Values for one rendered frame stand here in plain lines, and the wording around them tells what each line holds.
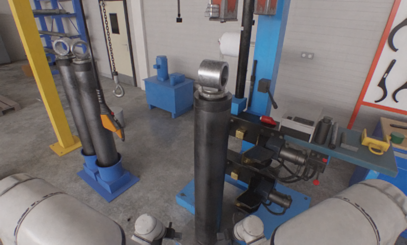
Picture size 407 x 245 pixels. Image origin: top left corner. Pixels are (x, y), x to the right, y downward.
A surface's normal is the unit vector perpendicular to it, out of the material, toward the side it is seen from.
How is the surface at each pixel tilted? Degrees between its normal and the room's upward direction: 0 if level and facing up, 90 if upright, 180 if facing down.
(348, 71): 90
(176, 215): 0
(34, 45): 90
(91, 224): 47
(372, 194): 7
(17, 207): 26
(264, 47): 90
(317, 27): 90
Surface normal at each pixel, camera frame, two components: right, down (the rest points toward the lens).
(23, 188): 0.07, -0.92
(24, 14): 0.82, 0.29
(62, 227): 0.38, -0.58
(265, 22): -0.58, 0.38
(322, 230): -0.54, -0.64
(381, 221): 0.26, -0.41
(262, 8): -0.76, 0.30
